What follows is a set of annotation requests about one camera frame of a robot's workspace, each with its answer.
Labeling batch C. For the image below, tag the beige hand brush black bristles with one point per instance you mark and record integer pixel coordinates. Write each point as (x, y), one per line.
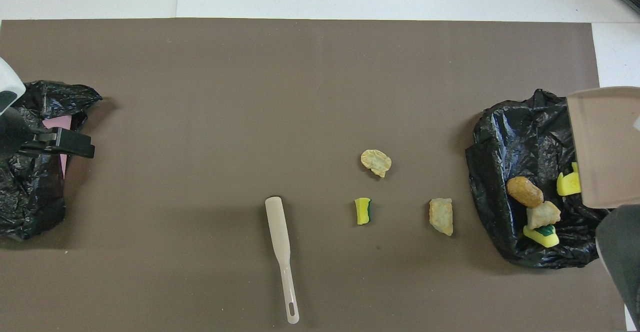
(279, 237)

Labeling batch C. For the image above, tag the small yellow green sponge piece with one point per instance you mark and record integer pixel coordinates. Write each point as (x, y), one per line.
(362, 212)

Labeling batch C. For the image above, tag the beige plastic dustpan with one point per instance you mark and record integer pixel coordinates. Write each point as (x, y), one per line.
(605, 142)

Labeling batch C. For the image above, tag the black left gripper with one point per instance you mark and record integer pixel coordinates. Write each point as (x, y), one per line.
(20, 137)

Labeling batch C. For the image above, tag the yellow green scouring sponge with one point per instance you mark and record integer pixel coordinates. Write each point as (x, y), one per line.
(542, 237)

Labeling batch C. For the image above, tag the pink bin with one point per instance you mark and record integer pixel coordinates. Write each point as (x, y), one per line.
(60, 122)

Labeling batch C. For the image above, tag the black bag on pink bin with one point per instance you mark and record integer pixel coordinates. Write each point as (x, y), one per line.
(25, 197)

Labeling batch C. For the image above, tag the yellow notched sponge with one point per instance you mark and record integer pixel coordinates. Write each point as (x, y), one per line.
(569, 186)

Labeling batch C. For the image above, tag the pale lumpy bread chunk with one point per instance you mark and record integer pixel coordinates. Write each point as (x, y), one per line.
(376, 163)

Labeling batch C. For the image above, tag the black bag lined bin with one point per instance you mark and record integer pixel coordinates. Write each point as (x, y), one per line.
(505, 137)

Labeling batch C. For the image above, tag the brown table mat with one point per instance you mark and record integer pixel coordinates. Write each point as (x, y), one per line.
(200, 97)

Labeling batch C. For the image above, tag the pale elongated bread chunk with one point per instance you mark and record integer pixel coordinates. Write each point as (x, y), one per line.
(441, 217)

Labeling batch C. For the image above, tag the brown bread roll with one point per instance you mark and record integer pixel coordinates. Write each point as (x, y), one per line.
(525, 192)

